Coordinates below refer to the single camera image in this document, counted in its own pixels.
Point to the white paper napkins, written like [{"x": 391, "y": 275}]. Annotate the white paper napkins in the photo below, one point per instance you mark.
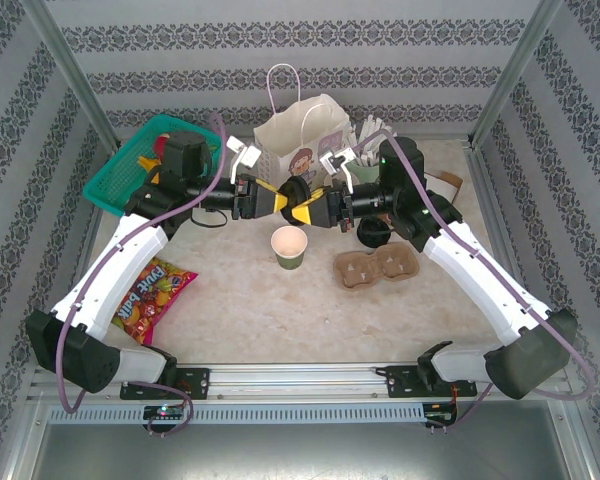
[{"x": 437, "y": 187}]

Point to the yellow toy banana bunch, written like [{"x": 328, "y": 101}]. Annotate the yellow toy banana bunch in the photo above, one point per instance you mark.
[{"x": 147, "y": 167}]

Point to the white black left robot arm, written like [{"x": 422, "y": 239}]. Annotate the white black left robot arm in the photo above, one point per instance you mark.
[{"x": 115, "y": 270}]

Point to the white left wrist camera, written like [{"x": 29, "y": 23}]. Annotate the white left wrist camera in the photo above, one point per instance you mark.
[{"x": 247, "y": 156}]

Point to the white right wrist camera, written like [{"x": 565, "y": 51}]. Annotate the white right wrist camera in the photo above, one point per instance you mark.
[{"x": 336, "y": 161}]

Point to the small circuit board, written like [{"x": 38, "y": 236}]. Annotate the small circuit board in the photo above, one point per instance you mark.
[
  {"x": 165, "y": 411},
  {"x": 440, "y": 416}
]

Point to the colourful fruit candy bag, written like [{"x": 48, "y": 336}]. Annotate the colourful fruit candy bag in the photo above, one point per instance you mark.
[{"x": 150, "y": 300}]

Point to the green paper cup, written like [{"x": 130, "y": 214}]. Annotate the green paper cup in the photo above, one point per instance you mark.
[{"x": 289, "y": 242}]

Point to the red toy fruit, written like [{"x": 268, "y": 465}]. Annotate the red toy fruit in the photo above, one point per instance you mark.
[{"x": 161, "y": 144}]

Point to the white printed paper bag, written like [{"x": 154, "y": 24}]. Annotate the white printed paper bag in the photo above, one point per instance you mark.
[{"x": 285, "y": 145}]

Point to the brown cardboard napkin box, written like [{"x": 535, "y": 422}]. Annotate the brown cardboard napkin box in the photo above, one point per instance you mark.
[{"x": 452, "y": 179}]

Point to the teal plastic basket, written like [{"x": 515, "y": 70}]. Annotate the teal plastic basket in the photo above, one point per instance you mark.
[{"x": 110, "y": 185}]

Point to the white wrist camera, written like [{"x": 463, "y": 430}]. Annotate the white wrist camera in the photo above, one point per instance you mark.
[
  {"x": 336, "y": 161},
  {"x": 247, "y": 156}
]

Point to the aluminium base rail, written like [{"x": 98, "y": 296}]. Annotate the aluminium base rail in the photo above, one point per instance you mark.
[{"x": 295, "y": 380}]

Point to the black cup lid stack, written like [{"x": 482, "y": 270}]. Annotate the black cup lid stack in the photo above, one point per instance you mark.
[{"x": 372, "y": 235}]

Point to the aluminium frame post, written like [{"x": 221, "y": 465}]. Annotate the aluminium frame post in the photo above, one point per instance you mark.
[
  {"x": 75, "y": 75},
  {"x": 514, "y": 75}
]

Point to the brown cardboard cup tray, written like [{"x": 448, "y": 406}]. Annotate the brown cardboard cup tray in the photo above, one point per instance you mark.
[{"x": 360, "y": 272}]

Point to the mint green straw holder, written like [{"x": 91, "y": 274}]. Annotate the mint green straw holder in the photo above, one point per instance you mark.
[{"x": 365, "y": 172}]

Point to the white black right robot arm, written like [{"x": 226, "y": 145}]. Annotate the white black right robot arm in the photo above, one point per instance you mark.
[{"x": 480, "y": 280}]

